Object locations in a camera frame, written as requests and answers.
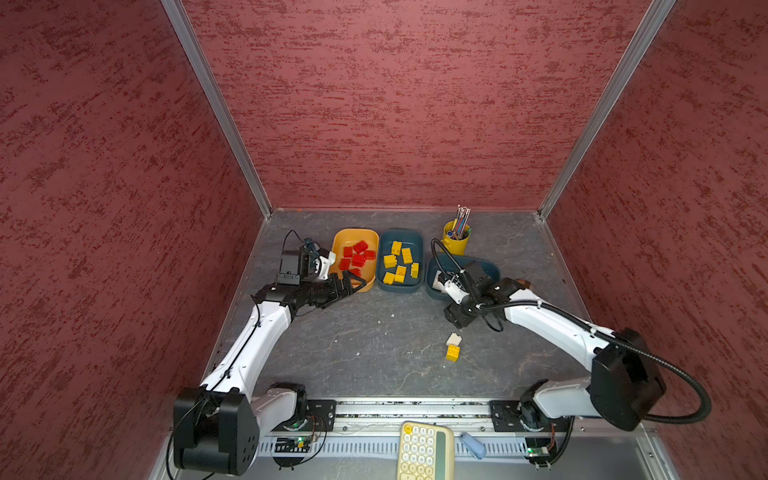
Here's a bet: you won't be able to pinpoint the yellow rectangular bin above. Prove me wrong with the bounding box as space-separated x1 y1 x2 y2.
330 228 380 292

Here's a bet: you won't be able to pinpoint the teal bin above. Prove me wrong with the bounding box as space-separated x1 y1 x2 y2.
425 253 501 300
376 229 425 294

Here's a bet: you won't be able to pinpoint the white long lego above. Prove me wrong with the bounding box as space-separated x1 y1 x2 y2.
433 271 447 289

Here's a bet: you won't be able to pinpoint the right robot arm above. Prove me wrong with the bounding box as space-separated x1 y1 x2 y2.
432 262 712 431

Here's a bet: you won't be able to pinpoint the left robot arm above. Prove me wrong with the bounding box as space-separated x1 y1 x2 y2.
164 249 367 477

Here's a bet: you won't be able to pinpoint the small teal bottle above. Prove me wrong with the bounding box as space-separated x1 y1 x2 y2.
303 237 320 254

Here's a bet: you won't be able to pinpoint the yellow pen cup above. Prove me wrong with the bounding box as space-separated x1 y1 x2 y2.
441 220 472 256

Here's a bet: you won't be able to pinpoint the pens in cup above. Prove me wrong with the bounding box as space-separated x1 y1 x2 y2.
452 205 471 240

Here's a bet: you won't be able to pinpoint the left circuit board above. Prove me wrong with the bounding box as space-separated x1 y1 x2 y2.
274 437 312 455

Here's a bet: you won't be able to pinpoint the circuit board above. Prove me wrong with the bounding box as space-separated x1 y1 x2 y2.
524 437 557 458
274 437 312 455

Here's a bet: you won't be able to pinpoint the blue eraser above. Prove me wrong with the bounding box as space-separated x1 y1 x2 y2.
460 432 487 460

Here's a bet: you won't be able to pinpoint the right circuit board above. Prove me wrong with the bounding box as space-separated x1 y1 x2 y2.
524 437 557 458

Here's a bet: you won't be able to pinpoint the yellow green calculator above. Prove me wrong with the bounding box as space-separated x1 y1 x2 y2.
396 421 455 480

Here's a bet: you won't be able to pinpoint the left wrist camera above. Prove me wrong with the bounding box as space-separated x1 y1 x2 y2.
315 250 336 281

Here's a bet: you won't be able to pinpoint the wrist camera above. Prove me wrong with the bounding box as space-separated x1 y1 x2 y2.
315 250 336 281
443 279 471 305

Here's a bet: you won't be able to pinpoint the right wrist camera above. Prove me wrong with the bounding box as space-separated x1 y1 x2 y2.
443 279 471 305

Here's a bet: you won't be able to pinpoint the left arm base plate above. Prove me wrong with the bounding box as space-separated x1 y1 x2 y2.
275 399 338 433

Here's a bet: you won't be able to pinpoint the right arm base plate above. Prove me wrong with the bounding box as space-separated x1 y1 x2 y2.
489 400 568 434

